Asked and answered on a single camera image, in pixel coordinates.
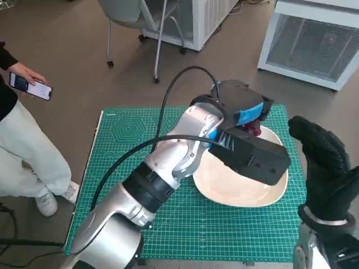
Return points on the person's hand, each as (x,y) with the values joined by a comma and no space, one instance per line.
(23,71)

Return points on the black knitted gloved right hand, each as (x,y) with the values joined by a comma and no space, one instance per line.
(328,173)

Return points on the black left hand blue tape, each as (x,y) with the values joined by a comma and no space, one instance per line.
(238,98)

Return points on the black smartphone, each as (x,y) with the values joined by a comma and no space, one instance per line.
(39,91)

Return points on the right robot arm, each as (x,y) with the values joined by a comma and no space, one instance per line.
(336,246)

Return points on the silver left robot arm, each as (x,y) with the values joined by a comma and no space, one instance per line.
(112,232)

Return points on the white plate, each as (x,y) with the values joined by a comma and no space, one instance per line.
(238,193)

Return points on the person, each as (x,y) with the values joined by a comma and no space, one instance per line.
(25,145)

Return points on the white mesh cabinet on casters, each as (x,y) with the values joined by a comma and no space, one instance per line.
(202,22)

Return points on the white mesh cabinet red light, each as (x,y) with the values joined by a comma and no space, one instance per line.
(308,50)

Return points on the grey chair metal legs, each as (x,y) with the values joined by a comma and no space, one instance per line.
(120,14)

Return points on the green cutting mat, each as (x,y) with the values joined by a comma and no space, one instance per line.
(210,232)

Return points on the black floor stand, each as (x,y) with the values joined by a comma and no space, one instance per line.
(28,242)

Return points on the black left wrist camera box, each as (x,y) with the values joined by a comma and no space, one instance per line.
(252,159)

